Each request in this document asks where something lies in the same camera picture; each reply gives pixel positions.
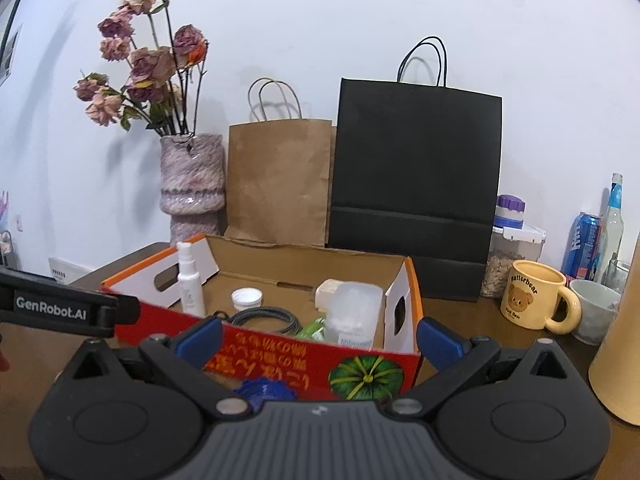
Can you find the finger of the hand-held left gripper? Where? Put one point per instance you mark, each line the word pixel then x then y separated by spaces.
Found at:
pixel 60 302

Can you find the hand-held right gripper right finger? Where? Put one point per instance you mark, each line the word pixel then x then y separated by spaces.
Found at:
pixel 440 345

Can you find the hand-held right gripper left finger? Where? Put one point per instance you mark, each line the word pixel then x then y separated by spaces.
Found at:
pixel 200 342

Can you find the white spray bottle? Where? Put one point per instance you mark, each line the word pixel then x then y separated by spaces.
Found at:
pixel 191 290

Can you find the red and white cardboard box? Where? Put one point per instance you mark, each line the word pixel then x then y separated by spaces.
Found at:
pixel 280 360

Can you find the clear plastic storage box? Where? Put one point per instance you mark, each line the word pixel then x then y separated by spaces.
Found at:
pixel 352 315

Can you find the green spray bottle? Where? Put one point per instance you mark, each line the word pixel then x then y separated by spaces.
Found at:
pixel 312 331

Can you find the person's left hand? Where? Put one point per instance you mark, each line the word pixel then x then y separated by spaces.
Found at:
pixel 4 360

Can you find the white ribbed device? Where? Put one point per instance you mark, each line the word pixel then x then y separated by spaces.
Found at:
pixel 62 272

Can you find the white round bottle cap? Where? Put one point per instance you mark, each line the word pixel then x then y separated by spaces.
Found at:
pixel 246 299

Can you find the blue ridged plastic object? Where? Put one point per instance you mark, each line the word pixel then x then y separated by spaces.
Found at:
pixel 262 391

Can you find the basket with pink things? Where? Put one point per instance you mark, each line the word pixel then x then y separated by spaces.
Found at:
pixel 4 230

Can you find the clear seed food container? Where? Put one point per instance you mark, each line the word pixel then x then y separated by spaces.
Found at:
pixel 495 270

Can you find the yellow bear mug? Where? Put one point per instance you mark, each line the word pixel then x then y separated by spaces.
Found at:
pixel 525 295

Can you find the purple and white jar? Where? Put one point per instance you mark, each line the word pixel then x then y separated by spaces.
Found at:
pixel 510 212

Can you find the white ceramic cup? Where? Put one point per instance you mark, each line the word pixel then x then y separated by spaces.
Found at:
pixel 592 312

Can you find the pink knitted vase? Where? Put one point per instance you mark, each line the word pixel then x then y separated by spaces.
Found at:
pixel 192 175

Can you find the blue drink can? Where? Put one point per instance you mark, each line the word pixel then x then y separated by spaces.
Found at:
pixel 582 242

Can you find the beige cylinder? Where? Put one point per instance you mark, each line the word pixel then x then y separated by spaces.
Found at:
pixel 620 360

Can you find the brown paper bag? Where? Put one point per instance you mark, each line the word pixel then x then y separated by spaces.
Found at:
pixel 280 180

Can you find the black paper bag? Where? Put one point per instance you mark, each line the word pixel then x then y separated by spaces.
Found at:
pixel 415 160

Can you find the clear drinking glass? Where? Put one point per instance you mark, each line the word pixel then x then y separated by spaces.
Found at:
pixel 617 275

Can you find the glass bottle with blue label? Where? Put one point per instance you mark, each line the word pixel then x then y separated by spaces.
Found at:
pixel 612 225

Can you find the dried pink rose bouquet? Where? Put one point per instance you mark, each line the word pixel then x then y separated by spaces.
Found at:
pixel 147 67

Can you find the white wall socket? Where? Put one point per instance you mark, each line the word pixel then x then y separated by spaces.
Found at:
pixel 19 223

